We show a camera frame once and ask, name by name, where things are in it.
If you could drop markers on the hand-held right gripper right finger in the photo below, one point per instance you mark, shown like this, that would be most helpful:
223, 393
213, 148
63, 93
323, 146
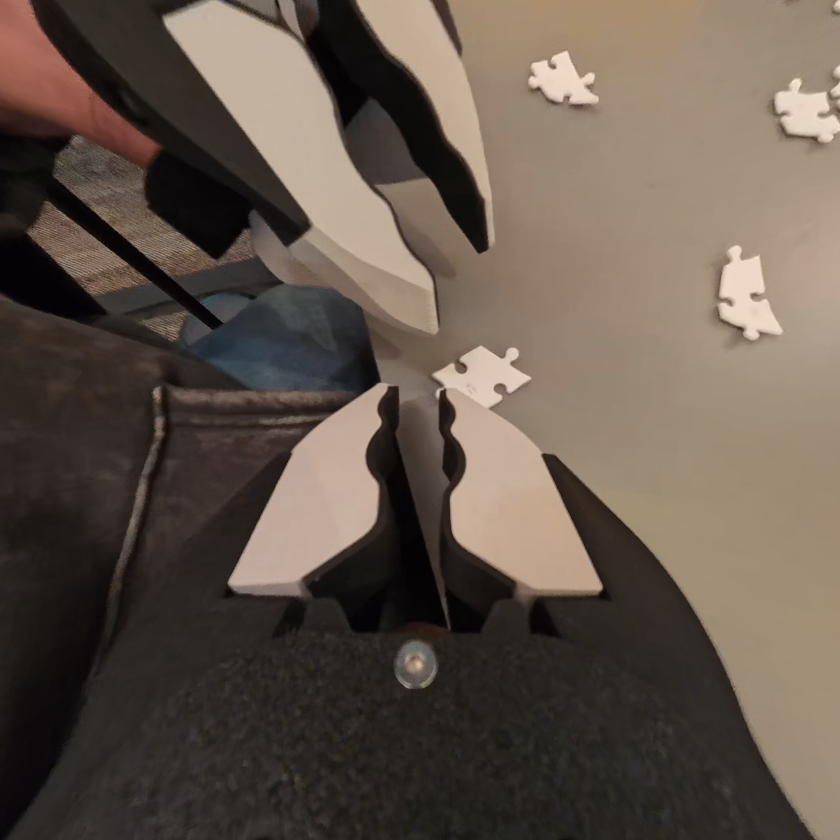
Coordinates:
525, 519

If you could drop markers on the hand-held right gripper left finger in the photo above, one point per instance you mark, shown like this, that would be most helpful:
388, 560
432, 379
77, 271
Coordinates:
309, 519

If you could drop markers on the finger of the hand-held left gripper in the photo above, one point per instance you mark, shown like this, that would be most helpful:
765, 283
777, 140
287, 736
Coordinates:
433, 92
302, 158

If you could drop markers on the white puzzle piece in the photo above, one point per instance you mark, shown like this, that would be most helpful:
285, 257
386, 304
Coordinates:
807, 112
746, 295
565, 79
479, 377

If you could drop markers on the person's left hand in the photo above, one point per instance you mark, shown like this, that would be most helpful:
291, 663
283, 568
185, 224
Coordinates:
53, 99

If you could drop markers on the blue plastic bag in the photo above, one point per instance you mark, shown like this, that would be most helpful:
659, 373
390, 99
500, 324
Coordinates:
289, 344

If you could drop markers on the person's dark clothing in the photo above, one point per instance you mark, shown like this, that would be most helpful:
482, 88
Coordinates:
79, 499

